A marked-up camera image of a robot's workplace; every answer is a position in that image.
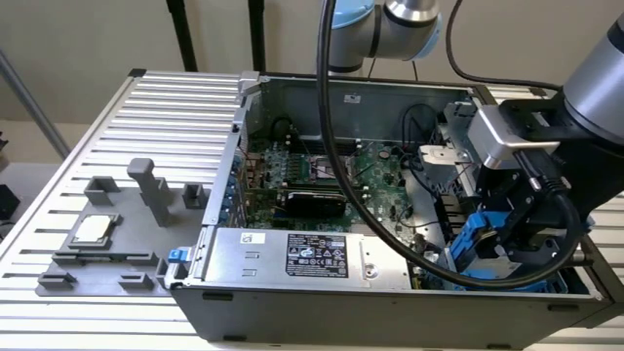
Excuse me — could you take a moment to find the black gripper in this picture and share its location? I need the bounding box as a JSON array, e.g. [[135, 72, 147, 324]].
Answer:
[[475, 146, 593, 266]]

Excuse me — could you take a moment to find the hard disk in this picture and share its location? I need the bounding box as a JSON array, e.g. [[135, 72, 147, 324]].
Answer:
[[448, 210, 520, 292]]

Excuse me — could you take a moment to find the black fan shroud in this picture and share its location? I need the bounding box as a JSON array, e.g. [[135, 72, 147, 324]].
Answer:
[[435, 192, 481, 246]]

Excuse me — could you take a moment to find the blue drive bay cage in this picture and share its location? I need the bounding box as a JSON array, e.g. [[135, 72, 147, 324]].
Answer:
[[437, 244, 571, 295]]

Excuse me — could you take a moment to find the grey metal drive cage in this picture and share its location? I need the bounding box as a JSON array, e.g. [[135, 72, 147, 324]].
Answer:
[[436, 100, 488, 198]]

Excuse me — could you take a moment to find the green motherboard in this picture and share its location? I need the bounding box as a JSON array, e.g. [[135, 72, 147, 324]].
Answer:
[[237, 137, 440, 253]]

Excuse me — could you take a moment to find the silver chipset heatsink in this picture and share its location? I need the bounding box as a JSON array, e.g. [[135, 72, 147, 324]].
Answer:
[[349, 222, 383, 237]]

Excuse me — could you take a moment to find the black RAM slot bank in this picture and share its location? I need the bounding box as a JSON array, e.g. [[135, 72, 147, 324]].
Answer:
[[291, 137, 361, 154], [280, 181, 367, 202]]

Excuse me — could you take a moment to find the black graphics card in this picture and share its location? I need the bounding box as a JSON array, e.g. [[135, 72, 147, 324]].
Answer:
[[276, 189, 351, 220]]

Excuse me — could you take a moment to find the metal CPU socket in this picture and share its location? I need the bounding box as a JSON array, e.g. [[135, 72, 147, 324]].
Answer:
[[297, 154, 363, 184]]

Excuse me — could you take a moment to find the black open PC case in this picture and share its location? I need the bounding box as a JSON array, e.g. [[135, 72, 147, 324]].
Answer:
[[168, 71, 615, 341]]

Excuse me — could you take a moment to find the silver power supply unit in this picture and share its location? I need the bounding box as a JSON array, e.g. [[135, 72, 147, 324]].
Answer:
[[195, 226, 416, 292]]

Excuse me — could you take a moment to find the black stand pole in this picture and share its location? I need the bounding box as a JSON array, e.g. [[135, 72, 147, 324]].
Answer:
[[165, 0, 199, 72], [247, 0, 267, 73]]

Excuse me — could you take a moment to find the grey plastic parts rack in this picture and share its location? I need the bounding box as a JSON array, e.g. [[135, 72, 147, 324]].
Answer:
[[32, 157, 213, 297]]

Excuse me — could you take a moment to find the silver CPU chip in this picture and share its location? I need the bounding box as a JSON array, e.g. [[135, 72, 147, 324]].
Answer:
[[71, 214, 123, 244]]

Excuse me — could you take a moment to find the small black box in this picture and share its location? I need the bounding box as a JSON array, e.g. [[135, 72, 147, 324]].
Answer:
[[0, 184, 21, 221]]

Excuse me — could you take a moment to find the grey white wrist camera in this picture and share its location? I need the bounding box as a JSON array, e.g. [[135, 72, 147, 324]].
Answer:
[[465, 105, 560, 171]]

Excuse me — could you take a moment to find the silver drive bracket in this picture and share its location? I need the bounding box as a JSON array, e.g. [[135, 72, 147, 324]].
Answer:
[[417, 144, 477, 186]]

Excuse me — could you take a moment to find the black looped cable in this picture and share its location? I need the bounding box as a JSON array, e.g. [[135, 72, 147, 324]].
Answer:
[[400, 103, 440, 147]]

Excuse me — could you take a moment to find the black camera cable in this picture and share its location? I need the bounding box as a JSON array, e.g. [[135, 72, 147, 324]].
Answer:
[[445, 0, 564, 92]]

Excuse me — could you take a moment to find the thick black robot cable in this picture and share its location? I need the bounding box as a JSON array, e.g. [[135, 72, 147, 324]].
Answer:
[[316, 0, 584, 290]]

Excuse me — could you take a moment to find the short thick black cable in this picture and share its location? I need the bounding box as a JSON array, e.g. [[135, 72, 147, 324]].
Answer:
[[271, 116, 295, 139]]

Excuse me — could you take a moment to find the aluminium frame post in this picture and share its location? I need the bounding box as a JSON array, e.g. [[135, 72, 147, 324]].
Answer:
[[0, 49, 69, 159]]

